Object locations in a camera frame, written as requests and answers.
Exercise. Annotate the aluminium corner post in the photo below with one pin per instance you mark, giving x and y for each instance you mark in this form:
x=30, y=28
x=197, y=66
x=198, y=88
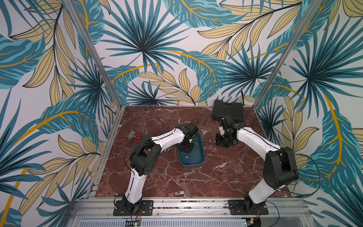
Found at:
x=313, y=7
x=77, y=19

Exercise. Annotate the black plastic tool case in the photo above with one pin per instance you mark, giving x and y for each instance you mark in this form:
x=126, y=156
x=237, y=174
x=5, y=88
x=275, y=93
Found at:
x=222, y=109

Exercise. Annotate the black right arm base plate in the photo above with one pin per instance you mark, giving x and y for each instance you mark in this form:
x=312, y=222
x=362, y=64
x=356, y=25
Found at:
x=246, y=207

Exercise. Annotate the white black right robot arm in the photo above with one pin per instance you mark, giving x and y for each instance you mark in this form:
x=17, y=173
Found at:
x=280, y=167

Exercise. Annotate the aluminium front rail frame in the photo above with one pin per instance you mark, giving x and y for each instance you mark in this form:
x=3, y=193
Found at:
x=192, y=212

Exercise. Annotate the grey valve with red handwheel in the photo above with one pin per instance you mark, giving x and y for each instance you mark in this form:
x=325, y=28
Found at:
x=134, y=136

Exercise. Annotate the aluminium right corner post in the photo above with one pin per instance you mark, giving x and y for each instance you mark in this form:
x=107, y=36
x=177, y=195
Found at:
x=313, y=7

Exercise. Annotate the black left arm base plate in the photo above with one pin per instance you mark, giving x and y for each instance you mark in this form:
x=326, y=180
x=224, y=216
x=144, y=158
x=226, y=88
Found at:
x=125, y=208

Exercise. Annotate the aluminium left corner post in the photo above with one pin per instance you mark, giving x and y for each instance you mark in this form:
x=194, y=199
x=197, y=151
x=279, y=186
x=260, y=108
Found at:
x=77, y=19

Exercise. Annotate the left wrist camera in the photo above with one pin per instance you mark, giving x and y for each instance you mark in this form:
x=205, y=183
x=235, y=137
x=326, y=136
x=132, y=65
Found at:
x=190, y=130

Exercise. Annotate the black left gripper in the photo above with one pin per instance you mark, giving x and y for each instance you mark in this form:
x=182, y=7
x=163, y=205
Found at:
x=188, y=150

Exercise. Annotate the teal plastic storage box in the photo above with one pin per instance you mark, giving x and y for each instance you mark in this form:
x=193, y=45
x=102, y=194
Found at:
x=196, y=157

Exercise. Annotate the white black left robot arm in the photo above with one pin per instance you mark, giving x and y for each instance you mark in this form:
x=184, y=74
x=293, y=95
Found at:
x=145, y=156

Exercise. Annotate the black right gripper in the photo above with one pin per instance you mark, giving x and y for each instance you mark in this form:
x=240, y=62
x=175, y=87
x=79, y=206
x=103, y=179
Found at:
x=225, y=139

